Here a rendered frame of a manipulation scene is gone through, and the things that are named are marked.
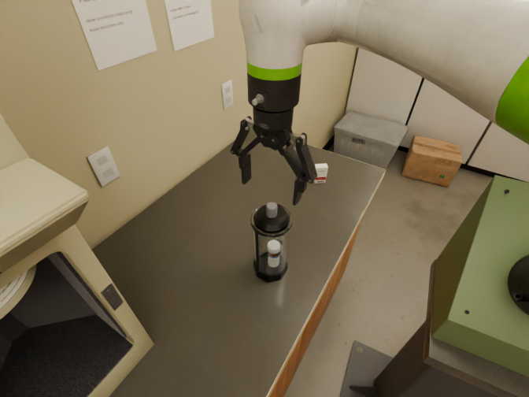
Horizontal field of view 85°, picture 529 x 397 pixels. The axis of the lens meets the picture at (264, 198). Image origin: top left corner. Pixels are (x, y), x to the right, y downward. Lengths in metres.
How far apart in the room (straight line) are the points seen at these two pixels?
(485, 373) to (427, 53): 0.76
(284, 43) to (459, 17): 0.21
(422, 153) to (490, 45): 2.55
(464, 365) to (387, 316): 1.12
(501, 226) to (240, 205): 0.77
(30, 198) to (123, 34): 0.71
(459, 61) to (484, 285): 0.59
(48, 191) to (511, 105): 0.45
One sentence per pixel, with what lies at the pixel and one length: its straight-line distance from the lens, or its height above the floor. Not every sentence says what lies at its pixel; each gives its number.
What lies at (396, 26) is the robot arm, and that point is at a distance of 0.44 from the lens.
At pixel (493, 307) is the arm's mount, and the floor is 1.08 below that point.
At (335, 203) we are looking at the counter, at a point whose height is 0.94.
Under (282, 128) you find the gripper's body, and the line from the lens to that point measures 0.54.
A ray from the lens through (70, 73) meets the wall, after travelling 0.94.
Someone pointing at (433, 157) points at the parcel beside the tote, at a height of 0.27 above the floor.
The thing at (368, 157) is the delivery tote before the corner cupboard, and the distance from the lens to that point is 2.96.
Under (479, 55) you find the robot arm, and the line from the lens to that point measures 0.36.
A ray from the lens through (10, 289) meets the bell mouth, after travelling 0.55.
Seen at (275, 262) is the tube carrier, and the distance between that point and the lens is 0.81.
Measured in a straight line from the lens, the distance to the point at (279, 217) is 0.72.
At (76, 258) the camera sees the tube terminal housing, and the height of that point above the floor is 1.33.
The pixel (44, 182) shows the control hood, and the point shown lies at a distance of 0.38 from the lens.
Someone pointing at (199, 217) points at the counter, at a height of 0.94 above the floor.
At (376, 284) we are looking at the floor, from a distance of 2.11.
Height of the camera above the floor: 1.70
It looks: 43 degrees down
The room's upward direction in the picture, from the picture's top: straight up
